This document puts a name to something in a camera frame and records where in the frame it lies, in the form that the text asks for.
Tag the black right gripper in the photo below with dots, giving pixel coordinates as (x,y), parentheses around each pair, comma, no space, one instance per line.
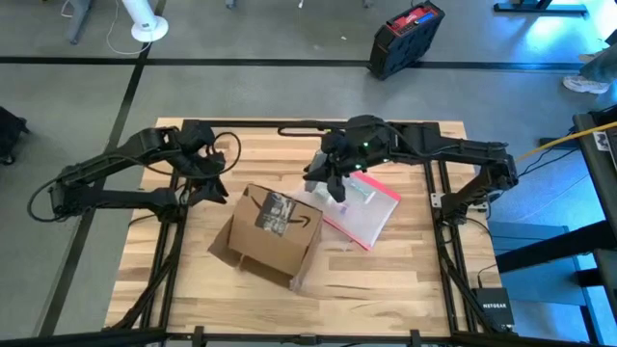
(344,152)

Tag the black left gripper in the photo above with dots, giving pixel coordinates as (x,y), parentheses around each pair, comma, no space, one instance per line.
(200,161)

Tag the white mesh pouch red trim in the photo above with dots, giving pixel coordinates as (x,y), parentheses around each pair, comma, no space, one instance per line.
(366,217)

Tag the taped brown cardboard box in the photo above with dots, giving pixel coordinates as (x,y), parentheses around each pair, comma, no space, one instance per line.
(275,236)

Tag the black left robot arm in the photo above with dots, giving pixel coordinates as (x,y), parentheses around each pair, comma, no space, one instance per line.
(106,164)

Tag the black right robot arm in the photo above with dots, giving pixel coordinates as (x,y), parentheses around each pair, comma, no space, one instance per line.
(458,154)

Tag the red black tool case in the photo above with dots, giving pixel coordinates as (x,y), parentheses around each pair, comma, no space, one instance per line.
(405,43)

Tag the black metal crossbar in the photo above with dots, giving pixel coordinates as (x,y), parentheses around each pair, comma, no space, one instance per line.
(96,337)

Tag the black wheeled case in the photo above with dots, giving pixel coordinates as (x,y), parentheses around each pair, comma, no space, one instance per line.
(9,135)

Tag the wooden desk grey legs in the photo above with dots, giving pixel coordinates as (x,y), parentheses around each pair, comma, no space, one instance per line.
(79,19)

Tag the blue grey cabinet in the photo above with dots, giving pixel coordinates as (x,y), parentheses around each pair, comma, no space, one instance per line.
(540,284)

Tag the black office table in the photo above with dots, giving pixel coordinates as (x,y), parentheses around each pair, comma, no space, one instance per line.
(530,7)

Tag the person's white shoe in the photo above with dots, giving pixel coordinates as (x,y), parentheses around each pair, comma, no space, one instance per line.
(585,85)
(592,56)

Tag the white printed sticker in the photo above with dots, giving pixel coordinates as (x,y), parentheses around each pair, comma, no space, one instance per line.
(601,141)

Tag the person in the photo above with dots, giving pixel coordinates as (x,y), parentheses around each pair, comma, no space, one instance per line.
(600,67)

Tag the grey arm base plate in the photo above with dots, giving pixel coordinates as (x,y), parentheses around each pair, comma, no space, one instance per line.
(470,202)

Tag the black Netgear switch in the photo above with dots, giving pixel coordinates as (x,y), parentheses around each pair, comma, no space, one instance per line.
(494,306)

